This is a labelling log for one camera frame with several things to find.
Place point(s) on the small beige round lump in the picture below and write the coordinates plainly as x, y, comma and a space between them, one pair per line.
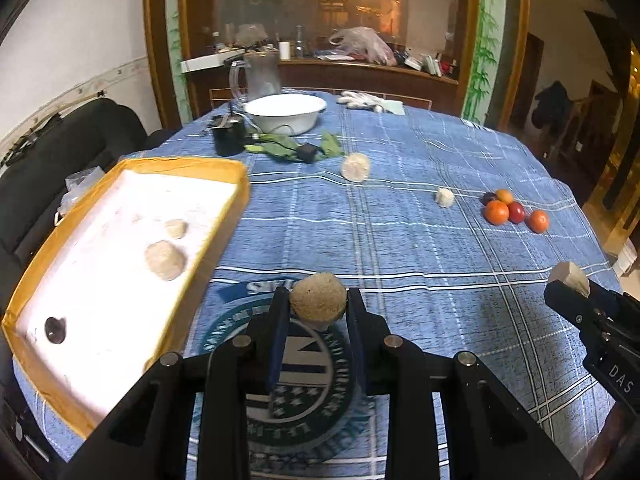
175, 228

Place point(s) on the pale green folded cloth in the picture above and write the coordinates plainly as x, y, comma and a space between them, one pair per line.
395, 106

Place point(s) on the flat white box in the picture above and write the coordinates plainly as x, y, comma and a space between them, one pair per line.
202, 62

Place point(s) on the white bucket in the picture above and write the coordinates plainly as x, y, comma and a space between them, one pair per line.
627, 260

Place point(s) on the black sofa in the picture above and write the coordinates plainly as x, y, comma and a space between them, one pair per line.
75, 135

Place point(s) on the blue plaid tablecloth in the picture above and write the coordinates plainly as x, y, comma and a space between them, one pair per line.
400, 270

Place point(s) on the person's right forearm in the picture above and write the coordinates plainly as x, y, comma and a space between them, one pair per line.
615, 445

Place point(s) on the red plum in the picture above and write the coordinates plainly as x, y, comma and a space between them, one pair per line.
517, 212

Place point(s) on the tiny beige lump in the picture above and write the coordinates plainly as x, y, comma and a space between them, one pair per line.
444, 197

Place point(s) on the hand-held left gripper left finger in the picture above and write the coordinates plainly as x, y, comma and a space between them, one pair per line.
277, 340

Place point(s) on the pale beige wedge piece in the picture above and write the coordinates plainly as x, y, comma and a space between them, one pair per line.
567, 275

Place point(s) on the white work gloves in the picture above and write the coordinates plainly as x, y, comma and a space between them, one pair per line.
360, 100

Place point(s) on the tan rough round ball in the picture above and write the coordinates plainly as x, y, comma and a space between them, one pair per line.
318, 300

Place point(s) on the small yellow-orange apricot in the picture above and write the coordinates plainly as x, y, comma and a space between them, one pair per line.
503, 196

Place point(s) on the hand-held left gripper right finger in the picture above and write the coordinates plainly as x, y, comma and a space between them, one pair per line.
357, 345

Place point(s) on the brown wooden door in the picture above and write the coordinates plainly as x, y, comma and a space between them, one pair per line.
535, 75

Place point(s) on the dark round plum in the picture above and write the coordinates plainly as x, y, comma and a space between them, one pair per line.
55, 330

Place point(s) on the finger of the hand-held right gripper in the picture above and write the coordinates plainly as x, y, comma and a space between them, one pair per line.
570, 305

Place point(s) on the small black cylinder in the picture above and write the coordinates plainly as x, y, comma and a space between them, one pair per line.
307, 152

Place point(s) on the clear glass pitcher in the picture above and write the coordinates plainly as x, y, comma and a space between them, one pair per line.
260, 77

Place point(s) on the wooden glass-front cabinet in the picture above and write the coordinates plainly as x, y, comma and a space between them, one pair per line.
320, 10

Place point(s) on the medium beige round lump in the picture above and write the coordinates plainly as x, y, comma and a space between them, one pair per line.
165, 260

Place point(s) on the translucent plastic bag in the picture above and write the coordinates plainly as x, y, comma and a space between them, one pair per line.
362, 45

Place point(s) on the white enamel basin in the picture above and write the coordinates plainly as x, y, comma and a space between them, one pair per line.
285, 112

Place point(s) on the yellow cardboard box white inside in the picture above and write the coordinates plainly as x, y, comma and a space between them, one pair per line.
110, 270

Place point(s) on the crumpled clear plastic bag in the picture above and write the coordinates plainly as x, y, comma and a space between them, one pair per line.
80, 185

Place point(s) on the large beige round lump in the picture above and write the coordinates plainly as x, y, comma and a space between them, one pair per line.
356, 167

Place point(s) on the clear glass bottle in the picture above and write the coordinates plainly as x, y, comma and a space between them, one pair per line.
299, 42

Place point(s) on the orange mandarin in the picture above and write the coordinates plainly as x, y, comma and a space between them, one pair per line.
496, 212
538, 221

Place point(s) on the green leafy stems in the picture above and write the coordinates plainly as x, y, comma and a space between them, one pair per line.
280, 145

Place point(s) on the white paper cup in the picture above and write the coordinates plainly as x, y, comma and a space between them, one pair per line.
284, 50

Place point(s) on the black cup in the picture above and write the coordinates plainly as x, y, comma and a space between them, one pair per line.
228, 137

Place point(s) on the dark hanging jacket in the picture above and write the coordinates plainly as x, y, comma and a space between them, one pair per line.
550, 105

